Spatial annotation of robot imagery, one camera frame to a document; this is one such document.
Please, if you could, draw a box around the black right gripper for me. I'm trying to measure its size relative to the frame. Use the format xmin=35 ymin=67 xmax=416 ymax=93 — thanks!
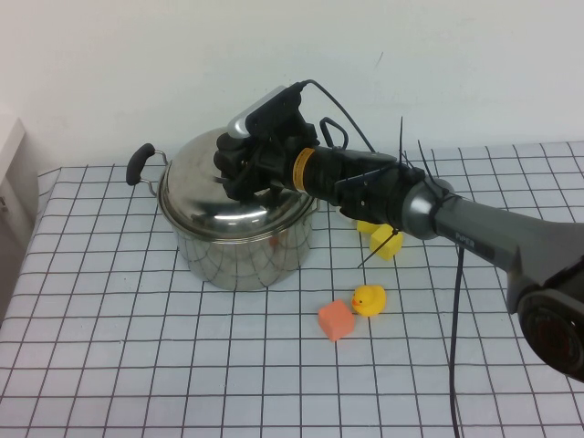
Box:
xmin=213 ymin=119 xmax=319 ymax=204

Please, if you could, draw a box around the steel lid with black knob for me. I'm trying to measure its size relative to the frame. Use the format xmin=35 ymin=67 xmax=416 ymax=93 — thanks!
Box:
xmin=158 ymin=127 xmax=317 ymax=239

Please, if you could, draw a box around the stainless steel pot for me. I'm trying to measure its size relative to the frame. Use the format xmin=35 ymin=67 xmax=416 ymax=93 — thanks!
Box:
xmin=127 ymin=142 xmax=321 ymax=292

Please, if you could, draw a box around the large yellow block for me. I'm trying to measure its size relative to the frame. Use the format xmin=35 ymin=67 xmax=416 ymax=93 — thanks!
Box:
xmin=370 ymin=225 xmax=405 ymax=263

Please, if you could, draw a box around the orange block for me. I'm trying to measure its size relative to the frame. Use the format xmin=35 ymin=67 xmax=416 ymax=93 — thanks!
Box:
xmin=317 ymin=298 xmax=357 ymax=344

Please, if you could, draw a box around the yellow rubber duck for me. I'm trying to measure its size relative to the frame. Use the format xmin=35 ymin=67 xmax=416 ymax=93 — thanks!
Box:
xmin=350 ymin=284 xmax=388 ymax=318

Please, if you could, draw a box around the white black-grid tablecloth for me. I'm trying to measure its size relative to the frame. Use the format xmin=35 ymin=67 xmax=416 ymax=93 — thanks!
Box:
xmin=0 ymin=141 xmax=584 ymax=438

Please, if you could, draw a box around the white side table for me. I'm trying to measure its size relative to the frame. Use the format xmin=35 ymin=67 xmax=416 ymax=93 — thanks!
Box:
xmin=0 ymin=116 xmax=40 ymax=275

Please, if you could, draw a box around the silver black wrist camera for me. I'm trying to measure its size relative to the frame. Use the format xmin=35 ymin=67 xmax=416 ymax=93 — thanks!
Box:
xmin=225 ymin=83 xmax=306 ymax=139

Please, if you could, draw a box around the black camera cable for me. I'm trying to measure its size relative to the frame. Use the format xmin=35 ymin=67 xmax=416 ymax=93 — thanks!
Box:
xmin=298 ymin=78 xmax=381 ymax=155

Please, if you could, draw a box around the black hanging cable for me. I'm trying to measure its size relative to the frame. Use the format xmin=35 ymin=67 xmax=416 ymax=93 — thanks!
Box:
xmin=448 ymin=241 xmax=465 ymax=438

